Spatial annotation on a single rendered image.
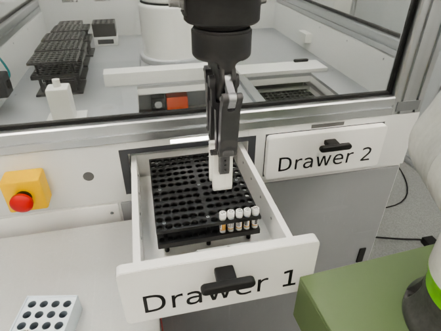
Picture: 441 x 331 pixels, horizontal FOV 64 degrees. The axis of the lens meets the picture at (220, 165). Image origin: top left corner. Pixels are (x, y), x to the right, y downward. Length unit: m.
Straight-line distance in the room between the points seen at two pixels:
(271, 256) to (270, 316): 0.76
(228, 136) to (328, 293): 0.28
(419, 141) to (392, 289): 0.22
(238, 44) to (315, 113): 0.41
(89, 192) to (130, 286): 0.34
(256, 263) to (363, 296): 0.17
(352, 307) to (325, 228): 0.50
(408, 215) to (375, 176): 1.23
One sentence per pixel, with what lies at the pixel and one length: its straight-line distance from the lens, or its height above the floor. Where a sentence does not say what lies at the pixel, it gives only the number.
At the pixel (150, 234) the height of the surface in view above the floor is 0.84.
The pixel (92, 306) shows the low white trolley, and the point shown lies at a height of 0.76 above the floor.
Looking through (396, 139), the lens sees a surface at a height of 0.88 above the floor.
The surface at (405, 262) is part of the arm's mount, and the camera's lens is 0.66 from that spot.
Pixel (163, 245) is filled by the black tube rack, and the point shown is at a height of 0.87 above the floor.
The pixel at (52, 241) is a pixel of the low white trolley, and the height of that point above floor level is 0.76.
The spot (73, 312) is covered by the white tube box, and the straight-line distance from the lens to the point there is 0.66.
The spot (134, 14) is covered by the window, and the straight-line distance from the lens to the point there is 0.68.
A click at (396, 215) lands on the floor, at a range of 2.19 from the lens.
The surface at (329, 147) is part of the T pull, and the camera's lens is 0.80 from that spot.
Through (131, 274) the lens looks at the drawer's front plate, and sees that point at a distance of 0.50.
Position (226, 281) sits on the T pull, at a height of 0.91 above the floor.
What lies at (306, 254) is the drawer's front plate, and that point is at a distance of 0.55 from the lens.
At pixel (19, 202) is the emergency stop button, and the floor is 0.88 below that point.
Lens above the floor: 1.30
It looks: 33 degrees down
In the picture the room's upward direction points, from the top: straight up
